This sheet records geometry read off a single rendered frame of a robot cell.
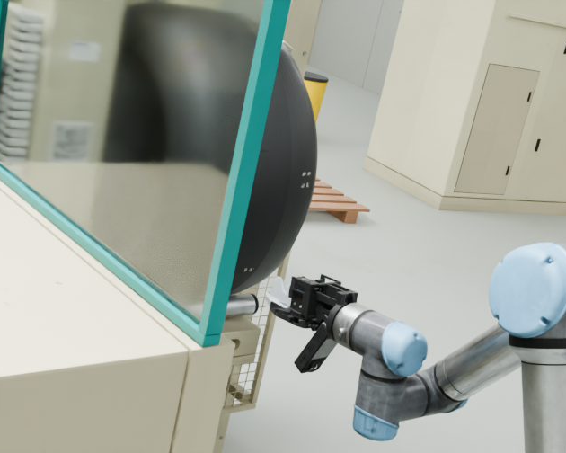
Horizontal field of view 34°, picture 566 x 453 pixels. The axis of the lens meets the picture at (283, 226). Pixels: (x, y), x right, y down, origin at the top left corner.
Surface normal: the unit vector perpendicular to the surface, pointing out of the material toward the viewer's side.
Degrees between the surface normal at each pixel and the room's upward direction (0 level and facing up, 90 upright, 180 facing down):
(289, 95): 51
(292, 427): 0
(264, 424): 0
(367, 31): 90
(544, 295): 83
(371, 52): 90
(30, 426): 90
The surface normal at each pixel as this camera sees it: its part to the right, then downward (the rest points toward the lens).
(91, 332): 0.21, -0.93
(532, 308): -0.79, -0.12
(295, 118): 0.63, -0.18
